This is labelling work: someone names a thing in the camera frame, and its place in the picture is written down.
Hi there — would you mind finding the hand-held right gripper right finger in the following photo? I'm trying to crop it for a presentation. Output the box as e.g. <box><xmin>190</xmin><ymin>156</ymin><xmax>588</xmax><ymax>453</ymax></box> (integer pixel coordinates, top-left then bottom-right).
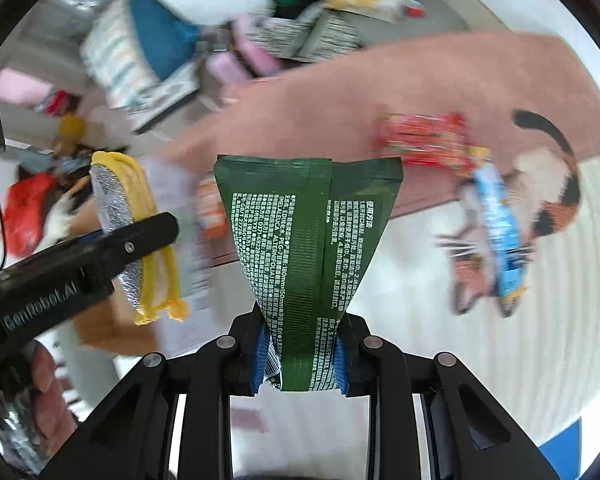
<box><xmin>336</xmin><ymin>312</ymin><xmax>562</xmax><ymax>480</ymax></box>

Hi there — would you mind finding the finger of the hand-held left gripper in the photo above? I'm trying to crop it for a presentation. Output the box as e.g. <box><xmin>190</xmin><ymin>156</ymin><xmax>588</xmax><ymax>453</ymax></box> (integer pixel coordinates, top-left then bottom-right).
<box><xmin>79</xmin><ymin>212</ymin><xmax>181</xmax><ymax>282</ymax></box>

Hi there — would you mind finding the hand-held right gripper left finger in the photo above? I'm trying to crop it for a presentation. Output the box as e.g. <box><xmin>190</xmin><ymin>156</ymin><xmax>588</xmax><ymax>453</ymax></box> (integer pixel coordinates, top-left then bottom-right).
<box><xmin>40</xmin><ymin>305</ymin><xmax>282</xmax><ymax>480</ymax></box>

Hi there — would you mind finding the yellow silver scrubbing sponge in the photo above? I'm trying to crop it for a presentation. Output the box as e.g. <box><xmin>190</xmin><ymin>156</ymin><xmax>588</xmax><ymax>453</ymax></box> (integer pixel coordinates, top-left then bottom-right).
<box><xmin>88</xmin><ymin>150</ymin><xmax>189</xmax><ymax>327</ymax></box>

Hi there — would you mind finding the green printed packet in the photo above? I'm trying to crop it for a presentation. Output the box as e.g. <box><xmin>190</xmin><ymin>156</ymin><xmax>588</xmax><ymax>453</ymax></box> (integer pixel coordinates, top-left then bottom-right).
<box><xmin>213</xmin><ymin>154</ymin><xmax>405</xmax><ymax>393</ymax></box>

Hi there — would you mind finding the white striped soft pack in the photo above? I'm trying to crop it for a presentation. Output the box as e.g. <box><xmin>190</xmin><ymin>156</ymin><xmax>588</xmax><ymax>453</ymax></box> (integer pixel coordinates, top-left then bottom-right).
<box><xmin>79</xmin><ymin>0</ymin><xmax>157</xmax><ymax>111</ymax></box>

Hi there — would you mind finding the pink soft item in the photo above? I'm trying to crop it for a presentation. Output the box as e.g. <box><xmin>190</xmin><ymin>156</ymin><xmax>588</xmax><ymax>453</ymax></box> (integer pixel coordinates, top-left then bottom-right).
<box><xmin>0</xmin><ymin>69</ymin><xmax>52</xmax><ymax>107</ymax></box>

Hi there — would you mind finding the person's left hand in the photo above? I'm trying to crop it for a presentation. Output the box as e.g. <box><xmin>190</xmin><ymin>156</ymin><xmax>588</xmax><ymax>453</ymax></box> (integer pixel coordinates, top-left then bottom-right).
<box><xmin>0</xmin><ymin>344</ymin><xmax>78</xmax><ymax>461</ymax></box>

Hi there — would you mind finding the white paper packet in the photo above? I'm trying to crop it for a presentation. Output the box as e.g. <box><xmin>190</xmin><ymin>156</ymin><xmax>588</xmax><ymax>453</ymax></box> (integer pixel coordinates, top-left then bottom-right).
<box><xmin>142</xmin><ymin>156</ymin><xmax>213</xmax><ymax>306</ymax></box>

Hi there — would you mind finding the red plastic bag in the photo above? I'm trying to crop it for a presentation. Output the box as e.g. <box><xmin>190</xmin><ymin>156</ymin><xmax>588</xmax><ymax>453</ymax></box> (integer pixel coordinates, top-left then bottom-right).
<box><xmin>2</xmin><ymin>172</ymin><xmax>60</xmax><ymax>257</ymax></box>

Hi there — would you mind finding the orange white packet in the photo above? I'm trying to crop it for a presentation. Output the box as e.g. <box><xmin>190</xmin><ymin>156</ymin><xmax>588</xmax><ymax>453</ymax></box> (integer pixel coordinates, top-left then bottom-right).
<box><xmin>199</xmin><ymin>180</ymin><xmax>232</xmax><ymax>242</ymax></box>

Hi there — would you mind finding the orange small packet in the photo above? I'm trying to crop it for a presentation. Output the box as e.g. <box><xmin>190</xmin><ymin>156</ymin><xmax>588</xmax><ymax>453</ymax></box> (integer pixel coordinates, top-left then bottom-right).
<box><xmin>450</xmin><ymin>254</ymin><xmax>498</xmax><ymax>313</ymax></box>

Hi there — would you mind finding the blue white snack packet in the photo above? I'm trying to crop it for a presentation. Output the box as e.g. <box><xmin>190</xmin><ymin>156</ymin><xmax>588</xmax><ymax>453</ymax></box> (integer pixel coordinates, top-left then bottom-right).
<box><xmin>471</xmin><ymin>160</ymin><xmax>532</xmax><ymax>317</ymax></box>

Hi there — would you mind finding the blue cloth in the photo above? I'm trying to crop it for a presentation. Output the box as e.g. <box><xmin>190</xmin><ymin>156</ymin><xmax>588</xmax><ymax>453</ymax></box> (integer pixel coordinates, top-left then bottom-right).
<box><xmin>127</xmin><ymin>0</ymin><xmax>202</xmax><ymax>82</ymax></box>

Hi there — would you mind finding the pink bottle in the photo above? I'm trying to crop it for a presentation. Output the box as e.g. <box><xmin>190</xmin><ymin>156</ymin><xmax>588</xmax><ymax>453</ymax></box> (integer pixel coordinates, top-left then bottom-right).
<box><xmin>205</xmin><ymin>14</ymin><xmax>283</xmax><ymax>83</ymax></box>

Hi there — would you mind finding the red snack packet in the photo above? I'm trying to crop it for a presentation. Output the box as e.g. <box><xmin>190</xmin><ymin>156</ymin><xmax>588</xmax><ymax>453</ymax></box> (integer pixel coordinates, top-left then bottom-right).
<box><xmin>376</xmin><ymin>112</ymin><xmax>492</xmax><ymax>179</ymax></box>

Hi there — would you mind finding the pink cat-print blanket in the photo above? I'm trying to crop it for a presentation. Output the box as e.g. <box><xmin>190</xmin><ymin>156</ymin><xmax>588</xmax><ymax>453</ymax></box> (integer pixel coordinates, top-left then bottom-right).
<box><xmin>162</xmin><ymin>30</ymin><xmax>600</xmax><ymax>321</ymax></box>

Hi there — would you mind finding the black white patterned box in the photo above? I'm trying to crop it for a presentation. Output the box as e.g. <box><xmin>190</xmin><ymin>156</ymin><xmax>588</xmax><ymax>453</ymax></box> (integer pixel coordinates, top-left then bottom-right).
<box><xmin>250</xmin><ymin>9</ymin><xmax>363</xmax><ymax>63</ymax></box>

